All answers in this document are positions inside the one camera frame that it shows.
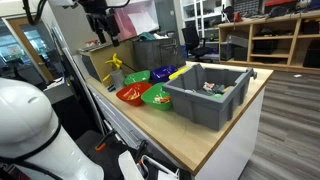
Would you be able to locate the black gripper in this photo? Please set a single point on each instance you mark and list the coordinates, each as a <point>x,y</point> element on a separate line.
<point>96,15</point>

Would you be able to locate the grey plush with blue scarf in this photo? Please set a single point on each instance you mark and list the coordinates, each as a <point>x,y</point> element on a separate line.
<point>219,89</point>

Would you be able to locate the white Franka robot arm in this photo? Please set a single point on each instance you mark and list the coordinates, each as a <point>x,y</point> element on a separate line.
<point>26,116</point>

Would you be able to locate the green plastic bowl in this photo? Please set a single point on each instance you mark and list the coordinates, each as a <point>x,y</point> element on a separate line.
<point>151,100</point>
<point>136,77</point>

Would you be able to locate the red plastic bowl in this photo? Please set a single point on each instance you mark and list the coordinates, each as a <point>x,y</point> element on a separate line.
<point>131,95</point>

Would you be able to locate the purple plastic bowl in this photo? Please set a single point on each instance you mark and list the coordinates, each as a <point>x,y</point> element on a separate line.
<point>161,74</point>

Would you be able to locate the yellow orange small toy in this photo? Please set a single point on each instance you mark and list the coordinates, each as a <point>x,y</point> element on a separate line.
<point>133,96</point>

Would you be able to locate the orange tiger plush toy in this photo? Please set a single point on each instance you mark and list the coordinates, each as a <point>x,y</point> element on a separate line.
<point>162,99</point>

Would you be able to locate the grey plastic container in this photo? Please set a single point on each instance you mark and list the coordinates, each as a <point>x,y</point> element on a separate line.
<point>200,110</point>

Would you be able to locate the green plush toy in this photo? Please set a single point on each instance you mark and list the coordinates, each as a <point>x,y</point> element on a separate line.
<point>217,96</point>

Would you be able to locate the yellow plush toy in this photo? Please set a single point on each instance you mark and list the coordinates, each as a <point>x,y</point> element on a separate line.
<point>226,89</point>

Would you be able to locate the red white small item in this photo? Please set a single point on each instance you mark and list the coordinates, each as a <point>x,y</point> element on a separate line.
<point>91,42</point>

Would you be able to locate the brown cardboard box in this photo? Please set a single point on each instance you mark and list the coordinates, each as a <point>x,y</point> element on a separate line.
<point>100,61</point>

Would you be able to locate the pink translucent storage bin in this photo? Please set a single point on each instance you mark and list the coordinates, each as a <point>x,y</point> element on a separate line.
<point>133,20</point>

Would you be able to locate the teal cloth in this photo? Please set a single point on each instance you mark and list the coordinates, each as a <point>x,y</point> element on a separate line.
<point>146,36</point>

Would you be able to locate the translucent plastic cup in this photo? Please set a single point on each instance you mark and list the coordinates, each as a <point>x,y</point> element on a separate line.
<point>117,79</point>

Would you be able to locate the grey fabric bin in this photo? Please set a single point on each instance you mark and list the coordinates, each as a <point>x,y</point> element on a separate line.
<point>156,53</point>

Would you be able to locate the small blue object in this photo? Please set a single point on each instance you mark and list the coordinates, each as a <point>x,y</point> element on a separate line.
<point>111,88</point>

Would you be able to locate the grey side desk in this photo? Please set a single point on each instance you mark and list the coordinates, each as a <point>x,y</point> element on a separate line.
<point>58,91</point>

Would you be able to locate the brown framed glass door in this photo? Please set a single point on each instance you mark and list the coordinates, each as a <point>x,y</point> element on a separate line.
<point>30,43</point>

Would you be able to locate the black office chair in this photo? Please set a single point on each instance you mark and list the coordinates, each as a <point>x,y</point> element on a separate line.
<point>191,40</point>

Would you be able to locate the white shelf unit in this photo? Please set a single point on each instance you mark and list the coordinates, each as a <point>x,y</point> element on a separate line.
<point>200,16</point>

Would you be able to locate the black clamp with orange tip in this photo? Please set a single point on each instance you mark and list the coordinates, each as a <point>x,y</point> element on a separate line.
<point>104,140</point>

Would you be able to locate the grey metal box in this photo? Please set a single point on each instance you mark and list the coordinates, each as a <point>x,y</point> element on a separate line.
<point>238,40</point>

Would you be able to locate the red tool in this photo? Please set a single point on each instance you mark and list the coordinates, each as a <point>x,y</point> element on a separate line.
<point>237,16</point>

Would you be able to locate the black storage box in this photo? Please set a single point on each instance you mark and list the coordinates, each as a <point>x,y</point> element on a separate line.
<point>240,53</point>
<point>265,46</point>

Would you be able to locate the wooden shelf unit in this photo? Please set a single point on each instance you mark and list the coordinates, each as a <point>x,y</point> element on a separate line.
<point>290,40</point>

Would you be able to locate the white paper scrap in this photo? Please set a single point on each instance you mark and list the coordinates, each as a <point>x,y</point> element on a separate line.
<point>297,75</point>

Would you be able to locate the white metal frame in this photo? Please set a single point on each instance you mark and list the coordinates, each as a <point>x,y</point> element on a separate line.
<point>160,165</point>

